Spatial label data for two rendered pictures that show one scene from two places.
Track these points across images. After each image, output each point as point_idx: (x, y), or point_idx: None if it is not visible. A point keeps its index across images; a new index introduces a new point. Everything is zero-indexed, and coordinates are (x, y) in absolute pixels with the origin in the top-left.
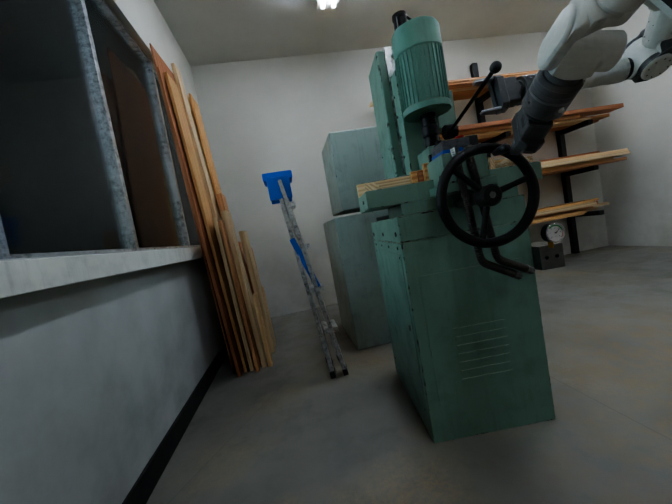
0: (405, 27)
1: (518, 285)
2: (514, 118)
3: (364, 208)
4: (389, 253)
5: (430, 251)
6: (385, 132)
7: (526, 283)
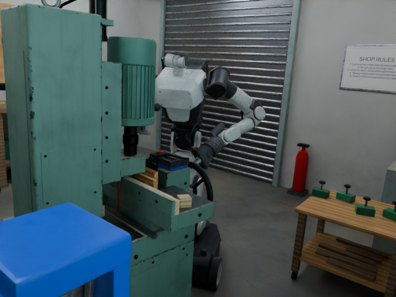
0: (156, 46)
1: None
2: (201, 151)
3: (198, 220)
4: (153, 269)
5: None
6: (86, 124)
7: None
